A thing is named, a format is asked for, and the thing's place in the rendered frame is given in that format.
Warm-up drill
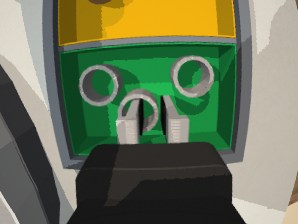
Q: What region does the grey round turntable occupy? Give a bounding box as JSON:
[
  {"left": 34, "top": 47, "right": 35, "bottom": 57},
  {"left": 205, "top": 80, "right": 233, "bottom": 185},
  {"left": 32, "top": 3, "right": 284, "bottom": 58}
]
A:
[{"left": 0, "top": 65, "right": 60, "bottom": 224}]

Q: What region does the bronze bushing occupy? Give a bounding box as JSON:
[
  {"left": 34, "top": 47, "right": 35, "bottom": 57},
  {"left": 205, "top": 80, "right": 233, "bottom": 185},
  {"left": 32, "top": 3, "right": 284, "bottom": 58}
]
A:
[{"left": 88, "top": 0, "right": 111, "bottom": 5}]

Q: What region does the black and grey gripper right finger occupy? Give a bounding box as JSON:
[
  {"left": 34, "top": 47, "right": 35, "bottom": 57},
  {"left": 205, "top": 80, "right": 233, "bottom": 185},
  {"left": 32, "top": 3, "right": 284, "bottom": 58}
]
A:
[{"left": 160, "top": 95, "right": 189, "bottom": 143}]

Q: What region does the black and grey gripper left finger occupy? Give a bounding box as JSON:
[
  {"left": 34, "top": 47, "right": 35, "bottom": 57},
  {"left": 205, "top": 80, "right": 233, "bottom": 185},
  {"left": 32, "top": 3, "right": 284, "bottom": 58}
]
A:
[{"left": 116, "top": 98, "right": 144, "bottom": 144}]

